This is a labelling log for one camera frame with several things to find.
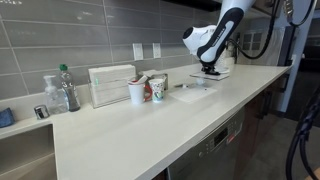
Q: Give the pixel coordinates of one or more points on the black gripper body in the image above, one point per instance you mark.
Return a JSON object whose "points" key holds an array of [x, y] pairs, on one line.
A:
{"points": [[209, 69]]}

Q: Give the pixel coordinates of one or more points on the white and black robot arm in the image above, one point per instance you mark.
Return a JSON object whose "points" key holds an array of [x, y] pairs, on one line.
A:
{"points": [[207, 43]]}

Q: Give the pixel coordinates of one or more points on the patterned paper cup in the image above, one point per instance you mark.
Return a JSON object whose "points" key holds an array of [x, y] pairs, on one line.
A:
{"points": [[157, 86]]}

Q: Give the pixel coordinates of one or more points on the dark wood cabinet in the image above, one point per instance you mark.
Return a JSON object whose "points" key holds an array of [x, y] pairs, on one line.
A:
{"points": [[260, 116]]}

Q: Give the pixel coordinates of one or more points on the stainless steel dishwasher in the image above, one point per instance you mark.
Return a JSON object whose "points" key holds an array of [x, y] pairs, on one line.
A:
{"points": [[212, 158]]}

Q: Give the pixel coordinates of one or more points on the white paper towel stack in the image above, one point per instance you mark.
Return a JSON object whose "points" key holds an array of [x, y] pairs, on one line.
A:
{"points": [[109, 84]]}

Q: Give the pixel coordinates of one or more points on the green capped dish soap bottle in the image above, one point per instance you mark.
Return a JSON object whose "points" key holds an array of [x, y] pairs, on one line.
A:
{"points": [[69, 89]]}

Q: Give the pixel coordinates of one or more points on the clear soap pump bottle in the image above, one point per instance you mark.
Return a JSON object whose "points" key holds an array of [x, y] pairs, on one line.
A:
{"points": [[54, 98]]}

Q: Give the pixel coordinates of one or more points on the chrome sink faucet knob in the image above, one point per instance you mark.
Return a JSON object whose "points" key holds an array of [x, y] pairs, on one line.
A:
{"points": [[41, 112]]}

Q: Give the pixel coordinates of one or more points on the kitchen sink basin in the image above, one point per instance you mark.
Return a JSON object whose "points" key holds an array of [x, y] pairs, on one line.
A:
{"points": [[28, 156]]}

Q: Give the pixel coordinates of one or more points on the blue sponge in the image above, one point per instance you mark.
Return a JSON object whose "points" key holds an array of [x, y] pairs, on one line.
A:
{"points": [[6, 118]]}

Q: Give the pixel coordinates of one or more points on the white wall outlet right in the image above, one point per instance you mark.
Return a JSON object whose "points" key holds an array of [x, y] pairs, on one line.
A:
{"points": [[156, 50]]}

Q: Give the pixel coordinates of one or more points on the white wall outlet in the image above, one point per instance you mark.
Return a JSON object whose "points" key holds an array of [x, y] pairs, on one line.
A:
{"points": [[138, 51], [156, 50]]}

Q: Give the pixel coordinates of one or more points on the white wall outlet left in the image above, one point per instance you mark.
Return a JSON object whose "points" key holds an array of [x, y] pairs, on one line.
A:
{"points": [[138, 51]]}

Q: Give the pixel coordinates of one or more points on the white mug red handle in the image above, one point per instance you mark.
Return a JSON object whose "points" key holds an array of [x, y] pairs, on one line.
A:
{"points": [[139, 92]]}

